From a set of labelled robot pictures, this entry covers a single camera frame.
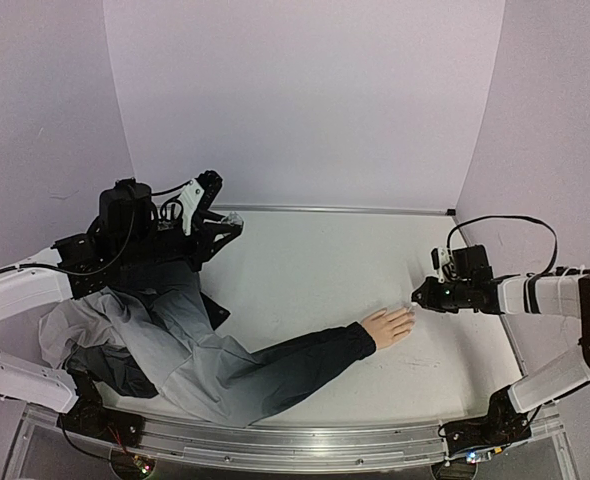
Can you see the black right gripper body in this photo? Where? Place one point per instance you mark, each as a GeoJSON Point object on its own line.
{"type": "Point", "coordinates": [435, 296]}

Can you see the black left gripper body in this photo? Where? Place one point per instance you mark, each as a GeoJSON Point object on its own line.
{"type": "Point", "coordinates": [151, 249]}

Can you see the clear nail polish bottle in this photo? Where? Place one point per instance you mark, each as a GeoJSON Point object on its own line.
{"type": "Point", "coordinates": [233, 219]}

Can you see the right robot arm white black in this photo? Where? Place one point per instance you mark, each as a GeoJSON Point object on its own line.
{"type": "Point", "coordinates": [464, 279]}

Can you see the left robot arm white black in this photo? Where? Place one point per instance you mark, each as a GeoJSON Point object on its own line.
{"type": "Point", "coordinates": [45, 282]}

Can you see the mannequin hand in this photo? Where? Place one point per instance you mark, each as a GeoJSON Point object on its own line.
{"type": "Point", "coordinates": [387, 327]}

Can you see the grey black jacket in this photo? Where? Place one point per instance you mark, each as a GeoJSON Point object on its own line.
{"type": "Point", "coordinates": [153, 324]}

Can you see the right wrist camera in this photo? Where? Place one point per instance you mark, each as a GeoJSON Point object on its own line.
{"type": "Point", "coordinates": [444, 265]}

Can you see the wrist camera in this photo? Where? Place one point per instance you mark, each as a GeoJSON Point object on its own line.
{"type": "Point", "coordinates": [198, 195]}
{"type": "Point", "coordinates": [444, 265]}

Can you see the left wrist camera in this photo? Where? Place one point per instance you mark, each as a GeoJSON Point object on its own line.
{"type": "Point", "coordinates": [198, 195]}

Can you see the aluminium back table rail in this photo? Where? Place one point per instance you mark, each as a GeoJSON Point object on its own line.
{"type": "Point", "coordinates": [450, 212]}

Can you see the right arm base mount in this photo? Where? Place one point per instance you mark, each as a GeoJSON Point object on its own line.
{"type": "Point", "coordinates": [501, 426]}

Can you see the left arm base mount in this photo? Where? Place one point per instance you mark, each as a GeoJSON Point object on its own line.
{"type": "Point", "coordinates": [90, 418]}

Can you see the aluminium front rail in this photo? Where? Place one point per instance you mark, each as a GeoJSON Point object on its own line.
{"type": "Point", "coordinates": [312, 438]}

